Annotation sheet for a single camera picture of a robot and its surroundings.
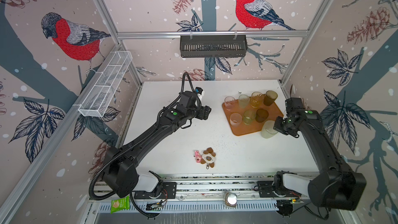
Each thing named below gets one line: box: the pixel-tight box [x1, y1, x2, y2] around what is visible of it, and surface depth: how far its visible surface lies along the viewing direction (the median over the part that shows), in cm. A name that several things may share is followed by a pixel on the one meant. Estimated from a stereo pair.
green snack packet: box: [110, 195, 131, 215], surface depth 71 cm
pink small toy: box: [194, 150, 202, 163], surface depth 83 cm
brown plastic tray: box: [221, 99, 284, 136], surface depth 97 cm
